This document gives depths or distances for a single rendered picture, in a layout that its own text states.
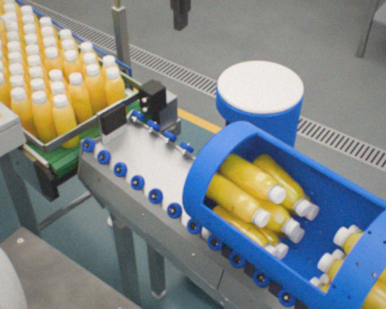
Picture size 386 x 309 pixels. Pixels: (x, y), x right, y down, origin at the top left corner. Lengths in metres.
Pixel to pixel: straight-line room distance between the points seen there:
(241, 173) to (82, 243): 1.47
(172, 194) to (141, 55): 2.34
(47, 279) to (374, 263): 0.66
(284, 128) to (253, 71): 0.23
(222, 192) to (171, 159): 0.39
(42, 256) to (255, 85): 0.89
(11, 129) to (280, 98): 0.81
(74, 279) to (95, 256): 1.39
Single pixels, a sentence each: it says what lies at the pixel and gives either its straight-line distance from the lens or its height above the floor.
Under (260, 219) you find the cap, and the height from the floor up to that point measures 1.11.
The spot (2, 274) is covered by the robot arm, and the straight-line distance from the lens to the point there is 0.93.
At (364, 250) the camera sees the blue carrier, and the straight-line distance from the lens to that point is 1.08.
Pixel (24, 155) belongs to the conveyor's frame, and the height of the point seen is 0.89.
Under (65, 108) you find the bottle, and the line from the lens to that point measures 1.64.
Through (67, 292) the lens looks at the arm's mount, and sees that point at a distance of 1.15.
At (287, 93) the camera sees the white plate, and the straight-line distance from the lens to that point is 1.71.
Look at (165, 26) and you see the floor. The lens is 4.10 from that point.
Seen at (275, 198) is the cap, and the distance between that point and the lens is 1.23.
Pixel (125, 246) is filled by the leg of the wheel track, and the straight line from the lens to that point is 1.91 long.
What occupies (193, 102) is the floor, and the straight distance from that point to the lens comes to 3.33.
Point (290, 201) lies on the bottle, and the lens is 1.27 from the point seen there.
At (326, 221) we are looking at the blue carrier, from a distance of 1.38.
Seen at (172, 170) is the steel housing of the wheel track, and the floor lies 0.93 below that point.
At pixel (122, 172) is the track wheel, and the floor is 0.97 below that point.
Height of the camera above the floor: 2.05
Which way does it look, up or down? 44 degrees down
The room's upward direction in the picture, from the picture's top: straight up
